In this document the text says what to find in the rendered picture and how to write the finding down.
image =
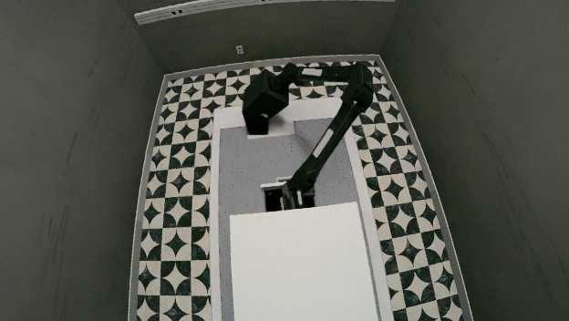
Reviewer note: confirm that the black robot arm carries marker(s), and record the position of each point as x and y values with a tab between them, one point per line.
359	77

